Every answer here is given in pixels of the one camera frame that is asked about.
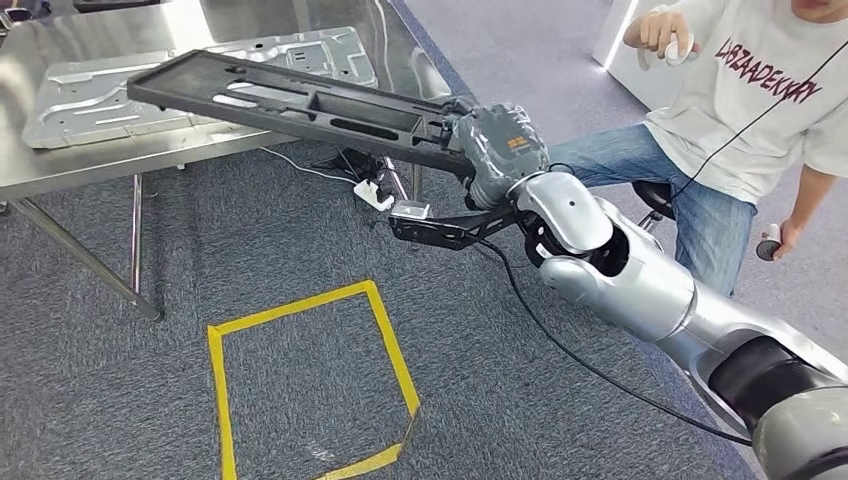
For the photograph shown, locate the person's left hand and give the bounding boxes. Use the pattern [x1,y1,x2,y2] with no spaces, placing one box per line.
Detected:
[771,217,806,262]

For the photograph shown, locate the person's right hand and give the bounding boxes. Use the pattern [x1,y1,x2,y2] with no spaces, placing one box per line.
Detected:
[622,9,700,60]

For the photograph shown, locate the white controller dark end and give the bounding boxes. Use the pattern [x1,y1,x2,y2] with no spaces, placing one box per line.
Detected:
[756,223,785,263]

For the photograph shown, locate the white ring controller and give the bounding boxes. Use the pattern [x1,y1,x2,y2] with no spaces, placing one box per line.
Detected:
[637,29,697,73]

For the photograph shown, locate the long black plastic part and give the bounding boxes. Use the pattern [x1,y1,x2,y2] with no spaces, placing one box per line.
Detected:
[125,48,478,179]

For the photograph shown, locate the stainless steel workbench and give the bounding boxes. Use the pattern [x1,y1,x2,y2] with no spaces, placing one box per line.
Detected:
[0,0,465,324]

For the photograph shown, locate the white panel light strips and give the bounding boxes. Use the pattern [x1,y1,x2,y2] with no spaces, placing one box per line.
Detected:
[592,0,670,111]

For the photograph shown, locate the person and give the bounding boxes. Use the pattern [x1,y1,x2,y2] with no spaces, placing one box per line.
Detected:
[549,0,848,299]

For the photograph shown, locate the white power strip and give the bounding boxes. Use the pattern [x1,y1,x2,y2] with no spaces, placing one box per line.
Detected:
[352,178,397,213]

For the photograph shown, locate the yellow floor tape square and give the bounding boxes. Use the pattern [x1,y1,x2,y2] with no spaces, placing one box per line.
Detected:
[206,279,423,480]

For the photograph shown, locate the stamped silver metal panel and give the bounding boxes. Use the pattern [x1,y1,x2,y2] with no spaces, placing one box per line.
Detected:
[19,26,380,150]

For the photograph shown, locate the black camera cable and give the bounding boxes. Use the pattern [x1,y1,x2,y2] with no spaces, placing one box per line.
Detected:
[476,237,753,448]

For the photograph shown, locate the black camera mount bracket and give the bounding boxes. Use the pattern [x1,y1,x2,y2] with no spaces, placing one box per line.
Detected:
[387,201,525,252]

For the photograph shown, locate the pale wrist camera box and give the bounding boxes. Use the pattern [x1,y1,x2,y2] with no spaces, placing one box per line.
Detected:
[390,200,432,222]

